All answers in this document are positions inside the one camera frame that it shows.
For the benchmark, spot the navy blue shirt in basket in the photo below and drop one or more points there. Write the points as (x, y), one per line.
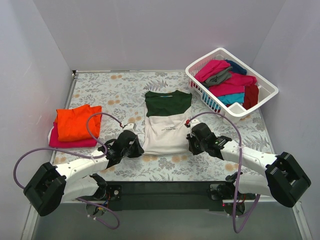
(236, 68)

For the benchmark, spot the dark red shirt in basket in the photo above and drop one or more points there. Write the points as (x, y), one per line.
(251, 95)

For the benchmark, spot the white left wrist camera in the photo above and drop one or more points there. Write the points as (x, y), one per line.
(130, 127)

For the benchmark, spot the white green raglan t-shirt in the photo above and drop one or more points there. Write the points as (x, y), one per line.
(165, 132)

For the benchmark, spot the grey shirt in basket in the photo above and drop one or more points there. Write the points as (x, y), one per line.
(217, 79)

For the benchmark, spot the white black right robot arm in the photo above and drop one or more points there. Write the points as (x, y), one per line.
(278, 176)

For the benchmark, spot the teal shirt in basket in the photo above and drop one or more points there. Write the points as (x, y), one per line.
(232, 98)

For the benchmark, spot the magenta shirt in basket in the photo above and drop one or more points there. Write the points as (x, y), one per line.
(234, 85)
(212, 68)

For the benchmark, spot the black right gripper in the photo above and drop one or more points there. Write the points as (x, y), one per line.
(194, 144)

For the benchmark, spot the folded orange t-shirt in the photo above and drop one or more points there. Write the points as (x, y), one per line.
(72, 123)

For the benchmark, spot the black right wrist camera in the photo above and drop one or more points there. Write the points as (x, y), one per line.
(199, 131)

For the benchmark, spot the folded pink t-shirt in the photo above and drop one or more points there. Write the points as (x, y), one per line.
(55, 143)

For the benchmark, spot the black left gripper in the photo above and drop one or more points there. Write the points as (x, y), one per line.
(135, 149)

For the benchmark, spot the black metal base rail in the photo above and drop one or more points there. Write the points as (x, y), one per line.
(166, 195)

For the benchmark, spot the white plastic laundry basket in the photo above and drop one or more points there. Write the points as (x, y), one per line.
(235, 112)

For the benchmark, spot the floral patterned table mat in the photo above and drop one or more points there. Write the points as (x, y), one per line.
(122, 97)

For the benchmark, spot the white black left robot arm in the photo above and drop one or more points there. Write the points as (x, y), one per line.
(54, 184)

